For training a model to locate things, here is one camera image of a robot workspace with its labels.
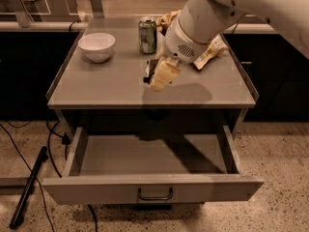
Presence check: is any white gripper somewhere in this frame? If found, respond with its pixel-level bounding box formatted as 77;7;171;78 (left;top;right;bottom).
150;17;210;92

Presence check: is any dark rxbar chocolate bar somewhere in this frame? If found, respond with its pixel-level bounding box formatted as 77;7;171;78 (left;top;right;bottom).
143;59;158;84

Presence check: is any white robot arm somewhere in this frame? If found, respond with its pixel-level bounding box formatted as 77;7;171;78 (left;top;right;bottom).
150;0;309;91

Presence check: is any grey cabinet with top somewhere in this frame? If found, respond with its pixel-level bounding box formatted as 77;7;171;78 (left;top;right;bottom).
48;17;258;131

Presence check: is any open grey top drawer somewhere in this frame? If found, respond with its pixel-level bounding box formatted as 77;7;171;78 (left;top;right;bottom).
42;128;264;205

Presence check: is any green soda can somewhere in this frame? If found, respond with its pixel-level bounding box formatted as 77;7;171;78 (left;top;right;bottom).
138;16;157;54

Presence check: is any brown chip bag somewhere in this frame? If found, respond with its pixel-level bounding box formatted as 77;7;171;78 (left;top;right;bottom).
155;10;228;71

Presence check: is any white ceramic bowl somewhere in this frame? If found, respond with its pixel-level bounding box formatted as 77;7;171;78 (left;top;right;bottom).
78;33;116;63

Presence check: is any black bar on floor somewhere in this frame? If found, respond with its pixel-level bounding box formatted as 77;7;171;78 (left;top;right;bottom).
9;146;48;229

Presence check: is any white horizontal rail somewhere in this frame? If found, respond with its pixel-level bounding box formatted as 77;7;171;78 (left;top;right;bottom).
0;21;88;32

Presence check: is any black drawer handle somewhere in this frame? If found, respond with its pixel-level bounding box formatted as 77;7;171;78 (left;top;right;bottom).
137;188;174;201

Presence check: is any black floor cable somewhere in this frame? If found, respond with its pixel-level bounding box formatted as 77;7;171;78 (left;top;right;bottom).
0;122;56;232

